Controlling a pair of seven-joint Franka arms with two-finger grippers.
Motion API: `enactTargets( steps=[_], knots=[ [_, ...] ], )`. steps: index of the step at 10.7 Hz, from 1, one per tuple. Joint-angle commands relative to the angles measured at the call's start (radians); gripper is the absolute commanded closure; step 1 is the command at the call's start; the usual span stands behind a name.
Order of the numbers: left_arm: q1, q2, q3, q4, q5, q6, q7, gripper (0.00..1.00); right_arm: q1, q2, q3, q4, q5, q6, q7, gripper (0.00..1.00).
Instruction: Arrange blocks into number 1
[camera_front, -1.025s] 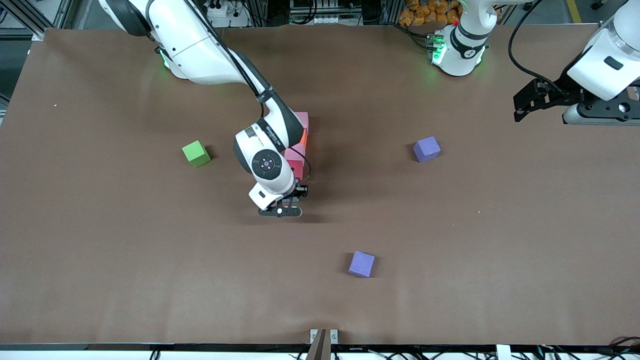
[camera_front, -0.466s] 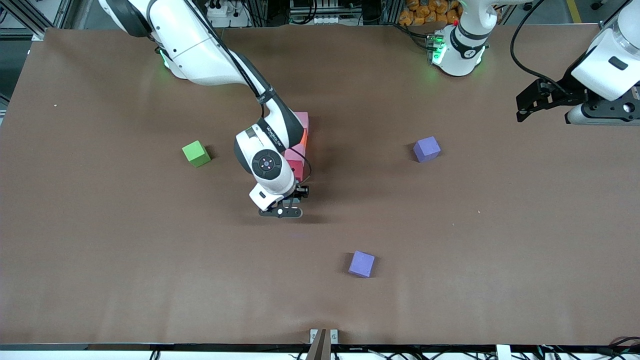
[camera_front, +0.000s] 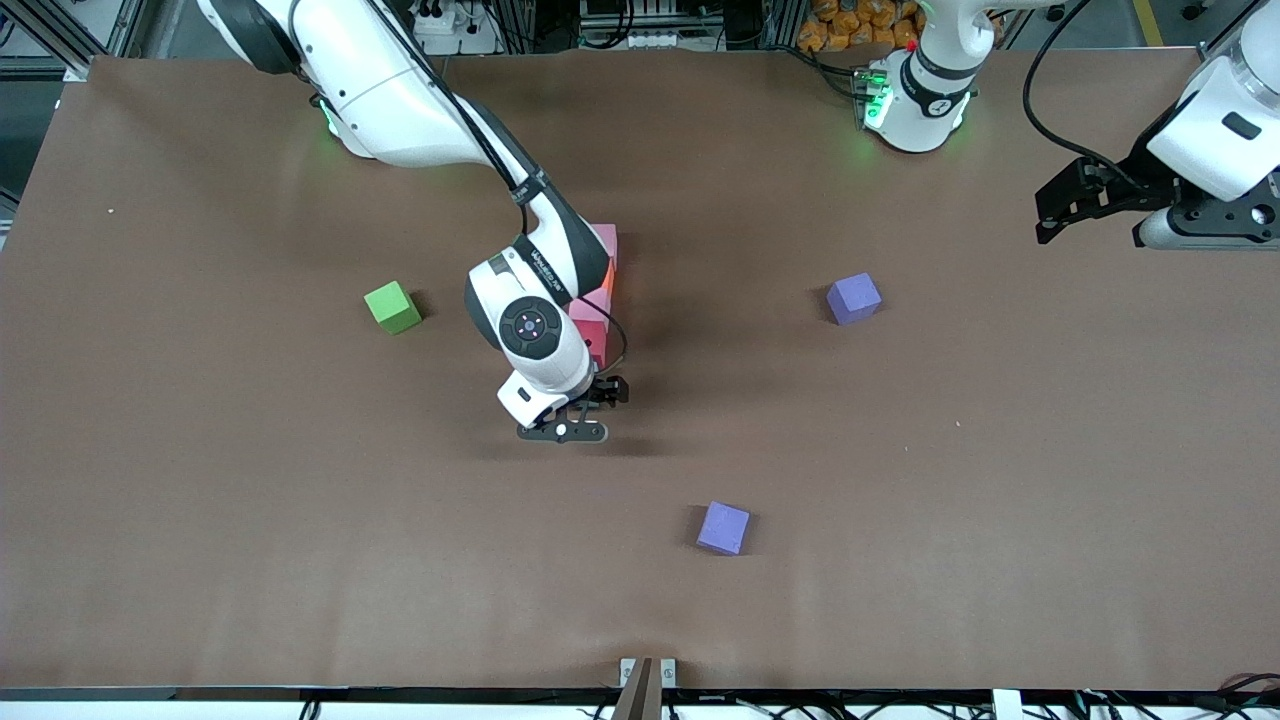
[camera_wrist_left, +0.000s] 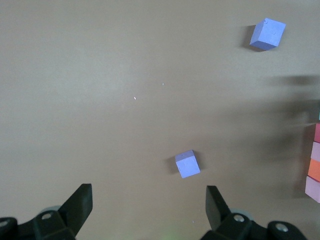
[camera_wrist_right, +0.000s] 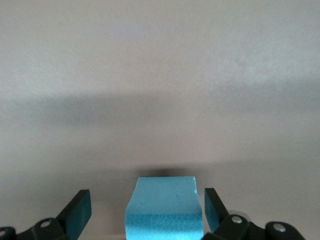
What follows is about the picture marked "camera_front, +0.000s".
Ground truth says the purple foam cube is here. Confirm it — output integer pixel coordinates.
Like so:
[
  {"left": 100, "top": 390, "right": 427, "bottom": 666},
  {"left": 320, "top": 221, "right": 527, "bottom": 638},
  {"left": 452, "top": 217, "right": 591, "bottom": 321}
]
[
  {"left": 696, "top": 501, "right": 751, "bottom": 556},
  {"left": 826, "top": 272, "right": 883, "bottom": 326}
]

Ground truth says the green foam cube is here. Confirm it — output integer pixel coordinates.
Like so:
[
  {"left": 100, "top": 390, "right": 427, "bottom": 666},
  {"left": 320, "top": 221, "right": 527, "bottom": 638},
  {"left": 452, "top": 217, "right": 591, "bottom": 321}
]
[{"left": 363, "top": 280, "right": 423, "bottom": 336}]

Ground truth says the pile of orange packets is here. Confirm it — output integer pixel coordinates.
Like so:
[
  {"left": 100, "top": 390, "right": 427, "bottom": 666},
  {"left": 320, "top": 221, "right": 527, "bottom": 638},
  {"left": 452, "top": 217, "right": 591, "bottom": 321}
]
[{"left": 800, "top": 0, "right": 926, "bottom": 53}]

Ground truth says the metal equipment rack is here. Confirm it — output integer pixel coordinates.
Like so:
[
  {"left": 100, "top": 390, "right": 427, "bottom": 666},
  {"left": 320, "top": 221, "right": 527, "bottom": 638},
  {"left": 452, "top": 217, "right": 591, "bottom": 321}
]
[{"left": 578, "top": 0, "right": 726, "bottom": 51}]

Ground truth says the white power strip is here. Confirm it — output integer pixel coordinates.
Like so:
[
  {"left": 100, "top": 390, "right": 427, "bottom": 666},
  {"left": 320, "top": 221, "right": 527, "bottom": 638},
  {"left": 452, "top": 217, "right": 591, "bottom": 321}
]
[{"left": 405, "top": 0, "right": 481, "bottom": 36}]

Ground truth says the aluminium frame profile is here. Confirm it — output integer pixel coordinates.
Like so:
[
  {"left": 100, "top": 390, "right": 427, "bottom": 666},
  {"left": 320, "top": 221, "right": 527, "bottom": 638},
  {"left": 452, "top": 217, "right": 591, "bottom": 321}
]
[
  {"left": 1195, "top": 0, "right": 1280, "bottom": 71},
  {"left": 0, "top": 0, "right": 151, "bottom": 83}
]

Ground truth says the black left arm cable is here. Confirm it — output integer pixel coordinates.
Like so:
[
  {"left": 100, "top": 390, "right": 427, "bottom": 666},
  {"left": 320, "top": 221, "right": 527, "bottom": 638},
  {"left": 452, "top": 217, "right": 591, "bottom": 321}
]
[{"left": 1021, "top": 0, "right": 1147, "bottom": 191}]

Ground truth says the metal table edge bracket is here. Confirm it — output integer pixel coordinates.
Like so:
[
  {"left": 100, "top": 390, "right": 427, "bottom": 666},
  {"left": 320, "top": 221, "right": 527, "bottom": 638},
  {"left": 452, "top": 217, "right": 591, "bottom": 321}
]
[{"left": 620, "top": 657, "right": 678, "bottom": 689}]

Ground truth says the brown wooden post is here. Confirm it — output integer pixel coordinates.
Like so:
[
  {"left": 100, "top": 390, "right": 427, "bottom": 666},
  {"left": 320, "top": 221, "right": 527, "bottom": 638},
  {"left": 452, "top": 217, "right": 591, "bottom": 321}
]
[{"left": 612, "top": 657, "right": 663, "bottom": 720}]

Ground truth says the black cable bundle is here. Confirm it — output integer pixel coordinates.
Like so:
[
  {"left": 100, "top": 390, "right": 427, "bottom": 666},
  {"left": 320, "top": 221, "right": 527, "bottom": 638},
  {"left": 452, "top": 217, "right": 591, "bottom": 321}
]
[{"left": 1070, "top": 672, "right": 1280, "bottom": 720}]

